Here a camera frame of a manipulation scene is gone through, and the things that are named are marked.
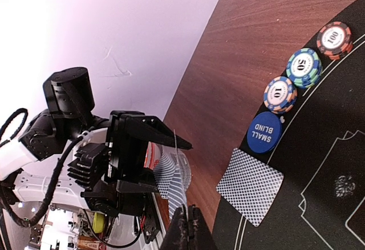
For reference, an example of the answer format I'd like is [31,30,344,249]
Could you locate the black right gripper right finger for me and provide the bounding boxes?
[187,205,217,250]

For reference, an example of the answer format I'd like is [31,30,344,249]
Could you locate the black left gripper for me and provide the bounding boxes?
[104,110,193,216]

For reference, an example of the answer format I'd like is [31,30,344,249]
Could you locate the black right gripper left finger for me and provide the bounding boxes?
[160,205,189,250]

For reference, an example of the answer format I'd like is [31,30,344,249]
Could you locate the blue playing card deck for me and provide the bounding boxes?
[153,146,192,220]

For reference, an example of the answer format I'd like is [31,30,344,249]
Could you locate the blue card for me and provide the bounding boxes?
[216,148,284,227]

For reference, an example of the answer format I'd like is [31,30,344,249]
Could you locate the blue small blind button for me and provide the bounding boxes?
[247,111,282,154]

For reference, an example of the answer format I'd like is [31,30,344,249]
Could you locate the white blue chips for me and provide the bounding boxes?
[263,76,298,115]

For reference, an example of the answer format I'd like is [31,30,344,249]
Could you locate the green chips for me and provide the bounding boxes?
[286,47,322,88]

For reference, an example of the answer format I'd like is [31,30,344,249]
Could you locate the red black chips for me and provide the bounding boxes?
[317,21,354,60]

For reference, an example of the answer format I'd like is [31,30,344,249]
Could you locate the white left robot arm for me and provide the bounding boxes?
[1,67,192,217]

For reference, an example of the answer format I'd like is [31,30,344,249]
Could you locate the red white round coaster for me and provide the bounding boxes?
[144,142,161,170]

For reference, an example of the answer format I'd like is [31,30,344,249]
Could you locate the round black poker mat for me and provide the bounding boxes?
[213,0,364,249]

